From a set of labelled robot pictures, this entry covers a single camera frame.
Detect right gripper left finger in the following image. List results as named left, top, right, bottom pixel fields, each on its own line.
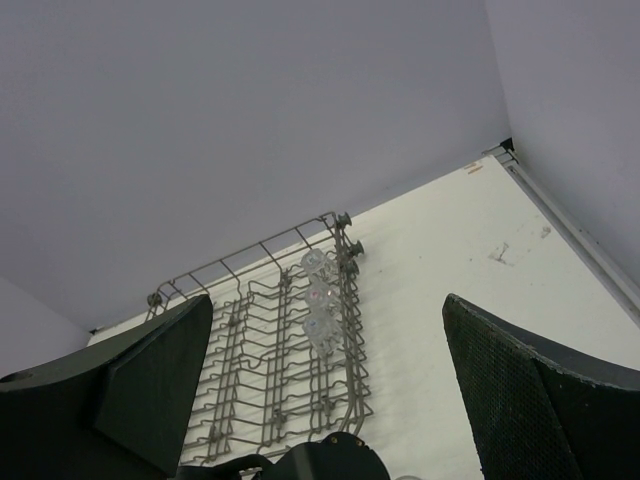
left=1, top=295, right=213, bottom=479

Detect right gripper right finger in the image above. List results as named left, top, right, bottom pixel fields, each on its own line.
left=442, top=294, right=639, bottom=479

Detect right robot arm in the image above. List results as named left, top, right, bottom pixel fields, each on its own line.
left=1, top=295, right=639, bottom=479

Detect grey wire dish rack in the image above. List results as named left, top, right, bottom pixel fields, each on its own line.
left=147, top=212, right=372, bottom=466

